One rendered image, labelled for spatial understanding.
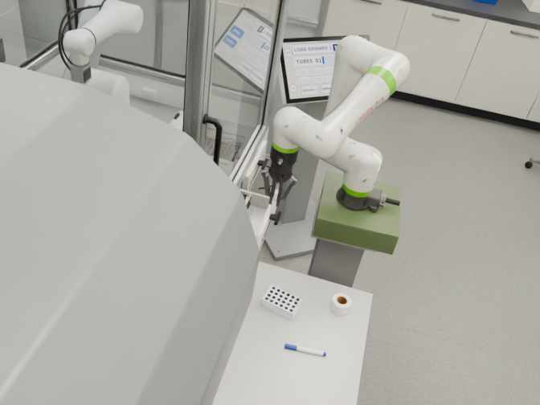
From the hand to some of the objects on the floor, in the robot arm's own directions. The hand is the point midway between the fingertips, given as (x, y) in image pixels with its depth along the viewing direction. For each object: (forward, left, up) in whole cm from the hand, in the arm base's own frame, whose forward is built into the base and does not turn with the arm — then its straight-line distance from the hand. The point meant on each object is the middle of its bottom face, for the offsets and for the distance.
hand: (274, 204), depth 203 cm
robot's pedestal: (-27, -32, -100) cm, 108 cm away
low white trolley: (-14, +39, -99) cm, 107 cm away
